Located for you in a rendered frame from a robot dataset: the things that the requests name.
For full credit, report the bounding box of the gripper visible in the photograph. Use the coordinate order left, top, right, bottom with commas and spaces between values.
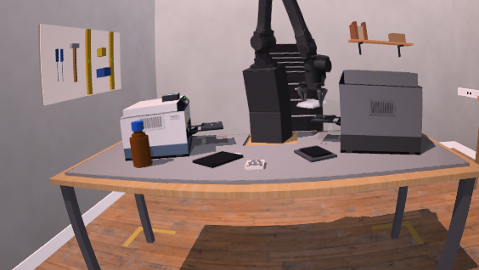
296, 70, 328, 107

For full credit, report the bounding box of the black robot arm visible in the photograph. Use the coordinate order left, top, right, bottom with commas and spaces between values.
251, 0, 332, 83

